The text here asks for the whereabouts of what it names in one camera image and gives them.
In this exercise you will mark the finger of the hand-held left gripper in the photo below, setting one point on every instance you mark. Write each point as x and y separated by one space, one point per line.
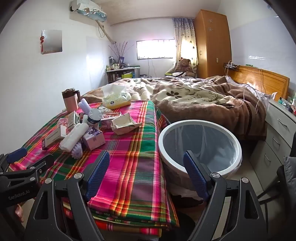
39 163
16 154

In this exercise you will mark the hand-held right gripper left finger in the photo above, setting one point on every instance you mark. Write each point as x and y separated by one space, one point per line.
99 171

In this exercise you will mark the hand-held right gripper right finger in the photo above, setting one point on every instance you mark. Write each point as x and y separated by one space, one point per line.
196 176

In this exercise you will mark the white trash bin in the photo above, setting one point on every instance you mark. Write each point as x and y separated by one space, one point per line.
172 162

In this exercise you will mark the white paper towel roll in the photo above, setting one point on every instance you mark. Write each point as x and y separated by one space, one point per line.
71 138

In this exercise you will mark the purple foam fruit net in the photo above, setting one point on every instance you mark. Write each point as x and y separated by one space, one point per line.
84 106

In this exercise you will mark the person's left hand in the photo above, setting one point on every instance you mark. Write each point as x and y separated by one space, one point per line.
19 213

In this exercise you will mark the white labelled box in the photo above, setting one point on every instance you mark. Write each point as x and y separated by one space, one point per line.
53 140

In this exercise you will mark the purple carton box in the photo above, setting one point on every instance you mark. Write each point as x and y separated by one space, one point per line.
94 139

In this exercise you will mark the translucent bin liner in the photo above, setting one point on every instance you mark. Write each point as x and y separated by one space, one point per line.
208 143

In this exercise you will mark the plaid cloth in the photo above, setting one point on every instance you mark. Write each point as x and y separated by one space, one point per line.
138 162

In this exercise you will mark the pink translucent packet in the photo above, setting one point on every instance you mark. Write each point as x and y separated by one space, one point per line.
61 122

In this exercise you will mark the pink patterned box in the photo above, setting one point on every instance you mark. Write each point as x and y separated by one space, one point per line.
108 117

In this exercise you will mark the green small box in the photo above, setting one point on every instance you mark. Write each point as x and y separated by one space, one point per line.
73 119

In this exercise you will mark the brown floral blanket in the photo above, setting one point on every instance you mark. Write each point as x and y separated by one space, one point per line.
196 109

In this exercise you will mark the pink thermos bottle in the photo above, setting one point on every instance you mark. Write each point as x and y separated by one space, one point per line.
70 103

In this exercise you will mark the yellow tissue box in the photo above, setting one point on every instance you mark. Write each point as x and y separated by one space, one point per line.
115 100

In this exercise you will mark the black smartphone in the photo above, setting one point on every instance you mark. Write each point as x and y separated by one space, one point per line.
226 104

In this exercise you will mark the black chair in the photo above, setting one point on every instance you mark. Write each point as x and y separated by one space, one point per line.
281 176

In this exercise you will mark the grey nightstand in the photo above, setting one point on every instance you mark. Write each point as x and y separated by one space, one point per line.
275 129

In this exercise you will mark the grey jacket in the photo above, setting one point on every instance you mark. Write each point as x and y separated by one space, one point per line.
291 173

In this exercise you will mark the low storage shelf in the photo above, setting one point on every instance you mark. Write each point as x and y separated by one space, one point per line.
120 75

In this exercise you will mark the row of cosmetic bottles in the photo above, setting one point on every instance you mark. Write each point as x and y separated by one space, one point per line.
113 66

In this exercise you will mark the lilac pillow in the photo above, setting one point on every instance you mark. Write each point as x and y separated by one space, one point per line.
266 95

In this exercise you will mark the brown teddy bear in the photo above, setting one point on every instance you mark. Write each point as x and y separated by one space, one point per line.
184 64

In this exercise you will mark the vase with dry branches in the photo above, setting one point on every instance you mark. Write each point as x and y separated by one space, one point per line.
121 59

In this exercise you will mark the power strip shelf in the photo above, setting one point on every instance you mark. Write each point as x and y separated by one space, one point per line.
231 67

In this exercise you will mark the wooden headboard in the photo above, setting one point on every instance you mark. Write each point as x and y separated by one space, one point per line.
261 81

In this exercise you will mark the cluster of nightstand toiletries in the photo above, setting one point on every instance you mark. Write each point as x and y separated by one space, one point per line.
289 102

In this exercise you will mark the wooden wardrobe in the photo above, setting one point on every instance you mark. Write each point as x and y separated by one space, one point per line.
212 46

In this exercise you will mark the window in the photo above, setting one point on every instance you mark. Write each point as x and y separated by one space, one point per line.
155 48

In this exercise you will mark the wrapped air conditioner pipe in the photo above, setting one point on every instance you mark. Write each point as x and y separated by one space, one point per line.
105 32

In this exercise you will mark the patterned curtain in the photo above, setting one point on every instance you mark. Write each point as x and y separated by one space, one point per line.
185 32

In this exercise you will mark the silver wall panel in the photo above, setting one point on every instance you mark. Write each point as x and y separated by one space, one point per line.
52 41

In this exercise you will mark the wall air conditioner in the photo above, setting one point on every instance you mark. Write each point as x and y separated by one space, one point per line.
90 11

